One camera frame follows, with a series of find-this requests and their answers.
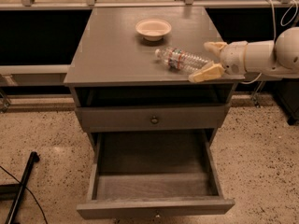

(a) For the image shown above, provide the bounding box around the beige shallow bowl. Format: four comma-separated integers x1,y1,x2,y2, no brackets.
135,19,172,41

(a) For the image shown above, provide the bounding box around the closed grey upper drawer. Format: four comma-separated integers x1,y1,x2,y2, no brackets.
76,105,229,133

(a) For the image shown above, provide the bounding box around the thin black floor cable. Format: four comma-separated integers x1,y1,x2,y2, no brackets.
0,165,50,224

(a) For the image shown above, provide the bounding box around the clear plastic water bottle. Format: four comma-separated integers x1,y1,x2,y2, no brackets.
155,47,211,74

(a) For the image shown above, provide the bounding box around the grey wooden cabinet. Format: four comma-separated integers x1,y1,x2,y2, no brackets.
64,7,237,144

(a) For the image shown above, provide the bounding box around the open grey bottom drawer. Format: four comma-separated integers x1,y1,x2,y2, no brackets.
77,130,235,219

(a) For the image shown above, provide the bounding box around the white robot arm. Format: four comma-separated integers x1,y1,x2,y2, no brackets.
189,27,299,83

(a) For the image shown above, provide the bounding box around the round brass drawer knob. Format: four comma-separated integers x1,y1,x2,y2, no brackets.
150,116,159,124

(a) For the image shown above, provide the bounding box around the metal railing frame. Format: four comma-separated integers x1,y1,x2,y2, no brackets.
0,0,299,114

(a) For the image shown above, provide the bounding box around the white hanging cable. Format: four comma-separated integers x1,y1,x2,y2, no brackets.
239,0,299,86

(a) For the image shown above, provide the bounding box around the black metal stand leg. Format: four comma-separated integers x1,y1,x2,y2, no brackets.
0,151,39,224

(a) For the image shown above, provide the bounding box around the dark box at right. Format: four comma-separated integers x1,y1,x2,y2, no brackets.
275,79,299,125

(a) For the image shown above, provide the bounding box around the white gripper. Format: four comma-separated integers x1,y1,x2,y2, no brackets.
188,41,248,83

